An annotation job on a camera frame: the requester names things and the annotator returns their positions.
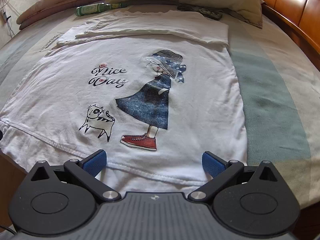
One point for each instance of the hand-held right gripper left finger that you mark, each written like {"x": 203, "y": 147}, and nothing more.
{"x": 96, "y": 163}

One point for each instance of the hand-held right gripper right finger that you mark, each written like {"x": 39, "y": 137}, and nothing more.
{"x": 212, "y": 165}

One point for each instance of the white printed long-sleeved shirt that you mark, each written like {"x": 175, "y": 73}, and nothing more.
{"x": 200, "y": 105}

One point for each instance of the black remote control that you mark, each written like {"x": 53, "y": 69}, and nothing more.
{"x": 202, "y": 11}

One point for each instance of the green glass bottle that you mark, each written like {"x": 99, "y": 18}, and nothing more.
{"x": 92, "y": 8}

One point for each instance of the pink floral folded quilt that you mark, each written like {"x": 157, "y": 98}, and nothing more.
{"x": 62, "y": 2}

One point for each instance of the wooden bed headboard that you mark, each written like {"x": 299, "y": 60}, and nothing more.
{"x": 295, "y": 12}

